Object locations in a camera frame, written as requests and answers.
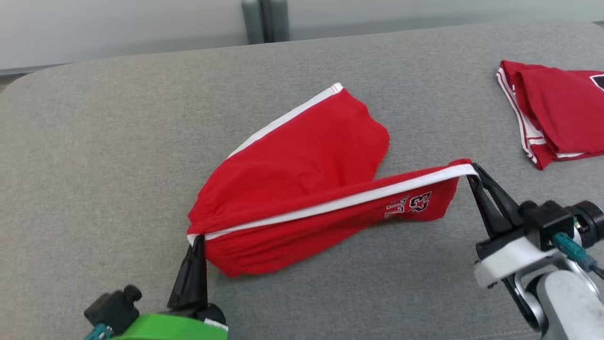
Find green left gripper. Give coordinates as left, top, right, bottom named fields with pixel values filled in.
left=111, top=235, right=230, bottom=340

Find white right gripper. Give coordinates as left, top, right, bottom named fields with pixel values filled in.
left=466, top=163, right=561, bottom=290

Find red white sleeveless jersey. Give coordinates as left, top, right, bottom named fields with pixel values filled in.
left=495, top=60, right=604, bottom=170

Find red white-striped shorts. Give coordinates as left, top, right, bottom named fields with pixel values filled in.
left=187, top=83, right=478, bottom=278

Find teal right camera plug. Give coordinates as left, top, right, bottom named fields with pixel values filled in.
left=551, top=231, right=599, bottom=273

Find teal camera plug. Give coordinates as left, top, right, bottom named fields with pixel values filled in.
left=551, top=231, right=599, bottom=273
left=84, top=323, right=113, bottom=340

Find teal left camera plug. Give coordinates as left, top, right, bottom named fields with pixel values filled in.
left=84, top=323, right=113, bottom=340

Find grey partition post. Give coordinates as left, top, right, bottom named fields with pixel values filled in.
left=241, top=0, right=265, bottom=45
left=262, top=0, right=290, bottom=43

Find grey partition base rail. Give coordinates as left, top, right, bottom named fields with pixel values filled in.
left=0, top=63, right=71, bottom=79

